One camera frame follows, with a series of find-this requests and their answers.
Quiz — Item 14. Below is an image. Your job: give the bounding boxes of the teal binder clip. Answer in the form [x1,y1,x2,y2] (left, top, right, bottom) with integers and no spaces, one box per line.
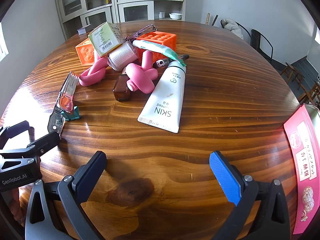
[61,106,81,121]

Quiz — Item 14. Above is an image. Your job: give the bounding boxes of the brown glass bottle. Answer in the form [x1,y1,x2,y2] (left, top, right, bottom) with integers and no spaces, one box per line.
[113,74,131,101]

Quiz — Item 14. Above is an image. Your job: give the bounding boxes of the pink knotted foam tube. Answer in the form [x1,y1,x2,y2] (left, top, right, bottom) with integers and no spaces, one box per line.
[126,50,158,94]

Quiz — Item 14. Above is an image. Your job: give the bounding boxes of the yellow green medicine box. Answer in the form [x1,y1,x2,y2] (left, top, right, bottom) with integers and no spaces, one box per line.
[88,22,125,57]

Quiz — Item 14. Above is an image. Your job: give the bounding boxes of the white gauze bandage roll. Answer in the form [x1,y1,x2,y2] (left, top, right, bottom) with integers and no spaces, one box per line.
[107,41,139,72]

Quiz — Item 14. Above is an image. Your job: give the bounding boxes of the white SKIN cleanser tube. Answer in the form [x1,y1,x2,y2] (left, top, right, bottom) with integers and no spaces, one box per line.
[137,61,186,133]

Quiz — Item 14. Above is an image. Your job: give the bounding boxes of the white green toothpaste tube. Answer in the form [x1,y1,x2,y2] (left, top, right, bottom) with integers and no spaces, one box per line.
[132,40,186,67]

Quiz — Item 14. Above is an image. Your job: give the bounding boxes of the orange cube heart studs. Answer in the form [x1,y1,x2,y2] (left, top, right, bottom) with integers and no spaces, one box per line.
[137,31,177,63]

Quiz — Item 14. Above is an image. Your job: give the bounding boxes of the person left hand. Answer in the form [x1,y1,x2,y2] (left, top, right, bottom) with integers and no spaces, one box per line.
[9,188,24,223]

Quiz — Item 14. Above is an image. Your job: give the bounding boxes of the pink metal tin box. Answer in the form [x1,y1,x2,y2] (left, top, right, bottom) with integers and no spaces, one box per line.
[284,104,319,235]

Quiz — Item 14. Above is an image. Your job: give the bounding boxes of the orange cube spiral top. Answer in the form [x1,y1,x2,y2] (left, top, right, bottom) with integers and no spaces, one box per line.
[75,38,94,66]

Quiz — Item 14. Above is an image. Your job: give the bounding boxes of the small card box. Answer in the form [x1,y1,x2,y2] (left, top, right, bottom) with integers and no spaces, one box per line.
[77,24,94,35]

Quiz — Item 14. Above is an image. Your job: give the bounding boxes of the grey glass door cabinet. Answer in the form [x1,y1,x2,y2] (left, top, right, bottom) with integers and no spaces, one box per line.
[55,0,187,39]

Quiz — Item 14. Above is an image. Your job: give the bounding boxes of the black metal chair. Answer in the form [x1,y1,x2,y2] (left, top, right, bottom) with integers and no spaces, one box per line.
[250,29,273,64]

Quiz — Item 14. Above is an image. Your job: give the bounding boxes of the white bowl on shelf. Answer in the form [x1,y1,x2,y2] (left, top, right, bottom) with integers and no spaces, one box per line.
[169,12,182,20]

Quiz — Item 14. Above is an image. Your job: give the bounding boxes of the white padded jacket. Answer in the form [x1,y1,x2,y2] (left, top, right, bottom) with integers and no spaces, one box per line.
[220,18,244,40]

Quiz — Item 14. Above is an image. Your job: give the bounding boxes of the wooden ruler stick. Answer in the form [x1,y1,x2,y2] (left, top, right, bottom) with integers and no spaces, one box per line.
[205,13,210,25]

